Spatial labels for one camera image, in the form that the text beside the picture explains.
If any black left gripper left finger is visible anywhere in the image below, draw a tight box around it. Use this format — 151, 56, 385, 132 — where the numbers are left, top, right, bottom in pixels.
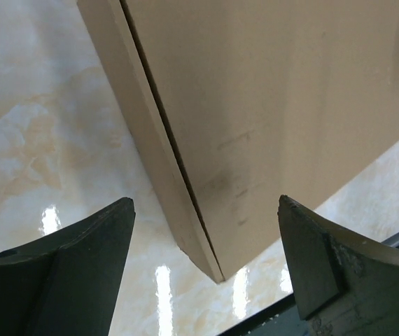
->
0, 197, 136, 335

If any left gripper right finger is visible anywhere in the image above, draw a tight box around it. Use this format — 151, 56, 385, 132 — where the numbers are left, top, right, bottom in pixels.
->
278, 195, 399, 335

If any brown cardboard box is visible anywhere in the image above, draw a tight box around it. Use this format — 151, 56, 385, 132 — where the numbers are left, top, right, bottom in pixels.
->
78, 1, 399, 283

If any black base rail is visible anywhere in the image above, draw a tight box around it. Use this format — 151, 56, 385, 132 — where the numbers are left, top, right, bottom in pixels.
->
219, 294, 309, 336

